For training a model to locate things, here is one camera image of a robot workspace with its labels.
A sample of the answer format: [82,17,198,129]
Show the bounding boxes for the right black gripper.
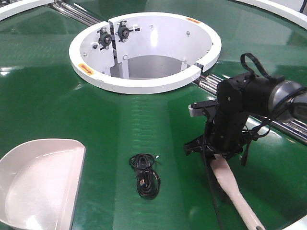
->
[184,106,249,160]

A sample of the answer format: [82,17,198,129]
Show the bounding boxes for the beige hand broom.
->
[210,154,265,230]

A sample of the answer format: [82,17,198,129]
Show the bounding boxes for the black usb cable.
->
[129,153,161,199]

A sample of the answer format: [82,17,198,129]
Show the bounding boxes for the beige plastic dustpan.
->
[0,138,86,230]

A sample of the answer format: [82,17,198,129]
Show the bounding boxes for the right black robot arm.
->
[184,72,307,165]

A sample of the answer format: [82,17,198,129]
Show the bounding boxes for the green conveyor belt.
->
[0,0,307,230]

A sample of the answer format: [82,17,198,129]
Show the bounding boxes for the right steel roller set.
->
[194,74,307,145]

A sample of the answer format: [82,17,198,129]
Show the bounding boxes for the steel roller set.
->
[194,74,307,145]
[49,0,101,26]

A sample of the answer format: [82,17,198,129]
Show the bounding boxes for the orange arrow sticker back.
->
[186,17,201,24]

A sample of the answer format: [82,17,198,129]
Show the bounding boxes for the orange arrow sticker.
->
[78,63,94,76]
[186,17,201,24]

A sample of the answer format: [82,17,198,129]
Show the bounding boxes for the orange arrow sticker front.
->
[78,63,94,76]

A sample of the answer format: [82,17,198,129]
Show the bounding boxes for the white outer rim right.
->
[237,0,307,29]

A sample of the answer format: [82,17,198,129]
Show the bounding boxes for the white rim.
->
[237,0,307,29]
[0,0,56,21]

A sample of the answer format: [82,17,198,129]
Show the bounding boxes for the left steel roller set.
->
[49,0,101,26]

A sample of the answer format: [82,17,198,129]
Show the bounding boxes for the white outer rim left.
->
[0,0,56,21]

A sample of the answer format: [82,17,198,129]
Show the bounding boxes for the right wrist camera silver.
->
[189,99,218,118]

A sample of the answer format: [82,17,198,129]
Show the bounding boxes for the white central hub ring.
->
[69,11,222,95]

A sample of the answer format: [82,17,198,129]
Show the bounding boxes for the right black bearing mount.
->
[116,21,141,43]

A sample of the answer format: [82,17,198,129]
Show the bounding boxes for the black bearing mount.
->
[116,21,141,43]
[98,27,112,50]

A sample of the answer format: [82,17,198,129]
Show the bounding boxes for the left black bearing mount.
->
[98,27,112,50]

